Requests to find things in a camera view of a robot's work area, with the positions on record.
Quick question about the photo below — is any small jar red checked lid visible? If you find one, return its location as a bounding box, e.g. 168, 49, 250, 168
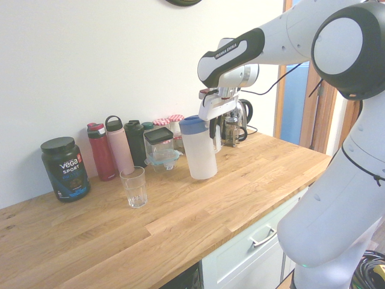
173, 131, 184, 153

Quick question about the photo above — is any black Vega protein tub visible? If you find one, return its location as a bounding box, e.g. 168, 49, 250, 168
40, 137, 91, 203

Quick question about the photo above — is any wooden door frame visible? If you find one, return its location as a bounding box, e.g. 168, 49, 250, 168
278, 60, 362, 156

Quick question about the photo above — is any metal drawer handle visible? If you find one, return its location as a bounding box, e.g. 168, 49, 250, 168
249, 227, 278, 247

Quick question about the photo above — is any glass French press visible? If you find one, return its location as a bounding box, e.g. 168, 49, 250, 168
221, 113, 243, 148

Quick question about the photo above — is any square clear container black lid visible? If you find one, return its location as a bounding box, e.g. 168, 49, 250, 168
143, 126, 174, 163

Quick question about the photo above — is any dark round wall clock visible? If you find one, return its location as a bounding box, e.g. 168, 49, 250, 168
165, 0, 203, 6

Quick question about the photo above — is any stainless steel kettle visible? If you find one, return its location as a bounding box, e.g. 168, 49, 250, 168
233, 98, 254, 142

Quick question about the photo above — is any pink water bottle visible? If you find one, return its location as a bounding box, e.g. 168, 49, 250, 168
105, 115, 135, 175

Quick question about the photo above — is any clear drinking glass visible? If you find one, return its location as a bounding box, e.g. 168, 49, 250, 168
119, 166, 149, 209

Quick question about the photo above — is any red water bottle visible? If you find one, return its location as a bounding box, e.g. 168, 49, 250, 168
87, 122, 117, 182

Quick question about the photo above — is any black stainless dishwasher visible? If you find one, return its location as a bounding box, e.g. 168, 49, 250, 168
162, 261, 202, 289

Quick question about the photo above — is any white cabinet drawer front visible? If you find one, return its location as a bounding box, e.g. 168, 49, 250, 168
201, 186, 310, 289

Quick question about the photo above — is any small container teal clip lid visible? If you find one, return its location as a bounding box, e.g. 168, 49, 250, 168
146, 149, 183, 173

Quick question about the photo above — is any yellow power box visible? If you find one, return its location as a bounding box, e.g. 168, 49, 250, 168
372, 264, 385, 289

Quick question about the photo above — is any blue door panel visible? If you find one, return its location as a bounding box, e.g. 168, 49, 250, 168
282, 61, 311, 146

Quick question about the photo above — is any black shaker bottle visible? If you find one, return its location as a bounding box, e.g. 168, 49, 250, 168
123, 119, 148, 169

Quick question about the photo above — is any coiled black cable bundle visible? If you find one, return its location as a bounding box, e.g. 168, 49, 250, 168
350, 249, 385, 289

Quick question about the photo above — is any translucent water pitcher blue lid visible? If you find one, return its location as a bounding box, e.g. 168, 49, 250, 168
179, 116, 224, 181

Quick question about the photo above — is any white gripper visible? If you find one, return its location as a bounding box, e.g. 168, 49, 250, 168
197, 93, 241, 140

